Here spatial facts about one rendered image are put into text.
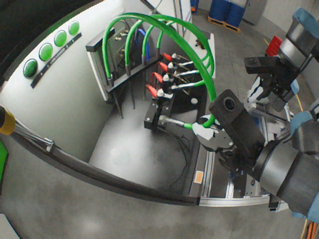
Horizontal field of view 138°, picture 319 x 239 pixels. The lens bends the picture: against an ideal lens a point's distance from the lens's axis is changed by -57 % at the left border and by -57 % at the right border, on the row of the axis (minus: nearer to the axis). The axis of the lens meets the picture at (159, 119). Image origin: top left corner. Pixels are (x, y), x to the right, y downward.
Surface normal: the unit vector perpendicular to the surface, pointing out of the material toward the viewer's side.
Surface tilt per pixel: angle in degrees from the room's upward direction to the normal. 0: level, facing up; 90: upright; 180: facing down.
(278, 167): 60
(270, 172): 71
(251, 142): 17
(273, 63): 33
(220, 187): 0
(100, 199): 1
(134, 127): 0
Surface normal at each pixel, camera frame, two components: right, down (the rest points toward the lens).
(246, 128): 0.00, -0.20
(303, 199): -0.94, 0.04
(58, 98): 0.96, 0.27
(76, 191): 0.06, -0.45
